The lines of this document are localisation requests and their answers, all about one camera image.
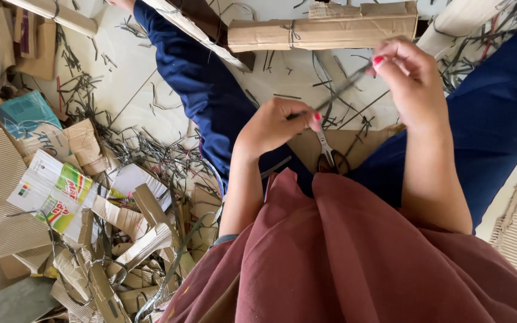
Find strapped long cardboard bundle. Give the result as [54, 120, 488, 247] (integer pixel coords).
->
[2, 0, 99, 37]

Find teal printed carton piece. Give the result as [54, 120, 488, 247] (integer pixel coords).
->
[0, 91, 72, 157]

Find steel scissors with dark handles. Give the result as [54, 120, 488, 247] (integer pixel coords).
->
[315, 129, 351, 175]

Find person's right leg blue trousers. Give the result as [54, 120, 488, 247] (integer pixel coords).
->
[346, 9, 517, 230]

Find person's right hand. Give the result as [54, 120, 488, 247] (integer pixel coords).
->
[368, 36, 450, 134]

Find person's left foot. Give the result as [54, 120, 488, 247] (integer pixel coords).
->
[106, 0, 137, 13]

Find person's left hand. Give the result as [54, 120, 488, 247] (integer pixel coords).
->
[234, 97, 323, 159]

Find pile of folded cardboard pieces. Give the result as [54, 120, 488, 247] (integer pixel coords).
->
[0, 5, 58, 98]

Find long narrow cardboard strip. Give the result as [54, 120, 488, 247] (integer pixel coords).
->
[142, 0, 253, 73]

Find person's maroon tunic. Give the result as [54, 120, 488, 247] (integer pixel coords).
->
[156, 168, 517, 323]

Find person's left leg blue trousers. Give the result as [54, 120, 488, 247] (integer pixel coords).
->
[133, 0, 315, 198]

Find pale rolled cardboard tube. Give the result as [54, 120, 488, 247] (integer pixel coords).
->
[417, 0, 508, 57]

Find grey-green flat board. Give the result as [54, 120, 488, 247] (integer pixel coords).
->
[0, 275, 63, 323]

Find scatter of black strap cuttings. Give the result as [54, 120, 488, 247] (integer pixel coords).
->
[54, 16, 223, 202]

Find white printed carton piece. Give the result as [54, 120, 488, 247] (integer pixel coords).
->
[7, 149, 94, 235]

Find heap of cardboard scraps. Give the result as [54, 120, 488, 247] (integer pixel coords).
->
[43, 119, 223, 323]

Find tied brown cardboard bundle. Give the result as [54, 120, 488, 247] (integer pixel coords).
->
[227, 1, 419, 54]

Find black plastic strap strip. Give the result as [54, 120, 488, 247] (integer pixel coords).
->
[285, 60, 374, 121]

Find person's leg blue trousers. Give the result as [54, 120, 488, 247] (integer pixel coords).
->
[346, 9, 517, 230]
[133, 0, 315, 198]

